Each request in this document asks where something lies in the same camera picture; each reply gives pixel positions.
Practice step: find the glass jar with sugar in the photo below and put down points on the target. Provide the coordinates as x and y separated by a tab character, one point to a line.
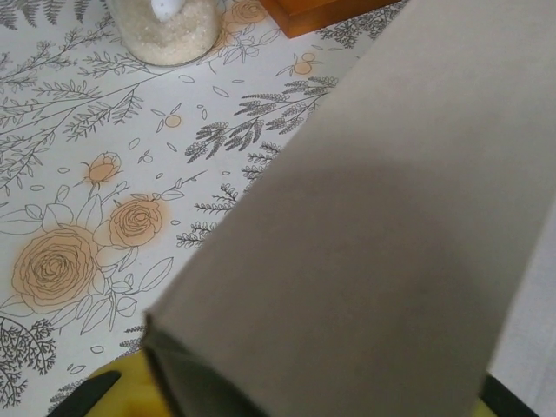
174	41

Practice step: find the small white scoop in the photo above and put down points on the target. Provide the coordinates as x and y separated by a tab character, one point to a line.
167	8

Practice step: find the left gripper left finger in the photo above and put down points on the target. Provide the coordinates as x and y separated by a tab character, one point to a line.
130	391

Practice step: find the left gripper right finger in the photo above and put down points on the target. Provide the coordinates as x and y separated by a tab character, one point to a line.
499	401

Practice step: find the white paper box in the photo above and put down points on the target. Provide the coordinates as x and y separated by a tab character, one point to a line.
347	217

